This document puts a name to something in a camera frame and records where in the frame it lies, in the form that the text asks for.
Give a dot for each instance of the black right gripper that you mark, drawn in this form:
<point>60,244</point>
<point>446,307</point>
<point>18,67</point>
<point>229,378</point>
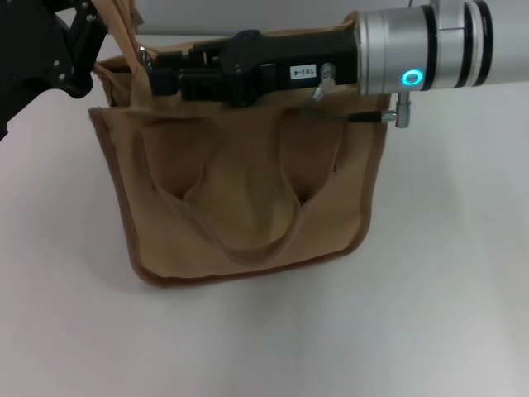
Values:
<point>289,58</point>

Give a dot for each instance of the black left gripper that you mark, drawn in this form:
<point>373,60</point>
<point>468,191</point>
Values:
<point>25,49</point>

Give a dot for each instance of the khaki canvas food bag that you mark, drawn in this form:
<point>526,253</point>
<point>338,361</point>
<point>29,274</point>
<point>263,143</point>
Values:
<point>248,194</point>

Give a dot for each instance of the silver metal zipper pull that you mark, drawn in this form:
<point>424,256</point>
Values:
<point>144,58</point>

